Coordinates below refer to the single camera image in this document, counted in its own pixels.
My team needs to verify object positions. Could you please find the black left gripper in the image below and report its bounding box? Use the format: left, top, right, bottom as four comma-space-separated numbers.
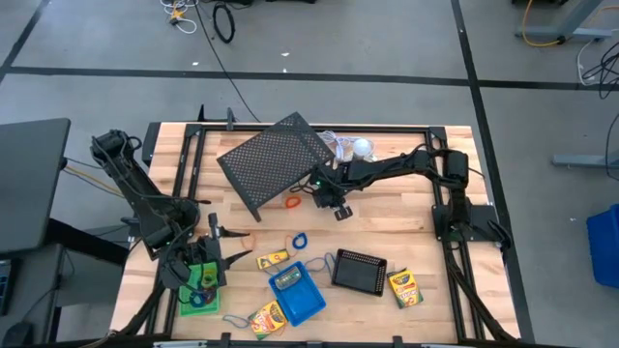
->
191, 212, 253, 289

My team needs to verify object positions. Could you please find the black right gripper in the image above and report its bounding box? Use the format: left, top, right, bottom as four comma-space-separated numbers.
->
311, 176, 353, 221

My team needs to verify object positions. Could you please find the small yellow crayon box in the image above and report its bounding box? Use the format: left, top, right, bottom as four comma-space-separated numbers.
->
254, 247, 289, 273

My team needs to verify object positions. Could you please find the black plastic slotted basket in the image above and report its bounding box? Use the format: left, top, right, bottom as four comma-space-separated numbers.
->
331, 247, 388, 298

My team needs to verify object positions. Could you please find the black perforated metal stand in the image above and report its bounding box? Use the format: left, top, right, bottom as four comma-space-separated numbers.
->
216, 110, 336, 223

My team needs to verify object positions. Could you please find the blue plastic slotted basket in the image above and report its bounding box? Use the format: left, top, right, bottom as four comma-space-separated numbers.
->
268, 260, 328, 328

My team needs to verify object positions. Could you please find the black desk leg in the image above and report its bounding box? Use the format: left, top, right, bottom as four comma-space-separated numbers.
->
45, 217, 131, 267

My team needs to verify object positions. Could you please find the grey desk foot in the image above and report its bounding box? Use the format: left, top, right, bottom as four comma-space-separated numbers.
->
552, 153, 619, 169

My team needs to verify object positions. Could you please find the grey desk base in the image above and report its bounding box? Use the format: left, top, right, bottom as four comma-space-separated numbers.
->
513, 0, 616, 44

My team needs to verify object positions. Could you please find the green plastic tray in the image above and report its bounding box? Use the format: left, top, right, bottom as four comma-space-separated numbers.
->
178, 260, 228, 318

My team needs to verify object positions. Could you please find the grey-blue rubber band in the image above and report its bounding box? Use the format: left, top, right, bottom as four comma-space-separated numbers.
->
221, 313, 251, 329

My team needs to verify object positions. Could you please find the blue storage bin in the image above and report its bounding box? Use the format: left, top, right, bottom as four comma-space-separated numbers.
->
586, 202, 619, 290

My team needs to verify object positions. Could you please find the white lamp cable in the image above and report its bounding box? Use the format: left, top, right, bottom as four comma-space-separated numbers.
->
316, 129, 362, 163

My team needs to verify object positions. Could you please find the black aluminium table frame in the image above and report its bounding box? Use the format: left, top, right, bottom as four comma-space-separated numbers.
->
115, 123, 521, 348

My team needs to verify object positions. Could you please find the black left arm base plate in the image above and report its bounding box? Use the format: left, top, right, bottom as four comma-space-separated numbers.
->
129, 200, 198, 239

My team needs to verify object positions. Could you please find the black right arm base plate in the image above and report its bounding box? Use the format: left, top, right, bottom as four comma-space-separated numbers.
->
431, 202, 513, 243

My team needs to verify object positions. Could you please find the long black floor cable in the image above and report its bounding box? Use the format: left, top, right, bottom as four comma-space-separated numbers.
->
192, 0, 262, 125

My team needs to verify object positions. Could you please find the black coiled floor cable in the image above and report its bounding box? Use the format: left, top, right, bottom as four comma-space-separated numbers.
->
212, 2, 237, 44

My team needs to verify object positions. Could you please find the white floor cable yellow plug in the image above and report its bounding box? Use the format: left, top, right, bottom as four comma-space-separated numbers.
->
160, 0, 198, 35

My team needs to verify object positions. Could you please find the thin black floor cable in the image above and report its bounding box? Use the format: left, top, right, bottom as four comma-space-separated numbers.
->
604, 111, 619, 183

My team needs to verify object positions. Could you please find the black floor cable bundle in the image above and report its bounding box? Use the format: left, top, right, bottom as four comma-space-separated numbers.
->
581, 41, 619, 101

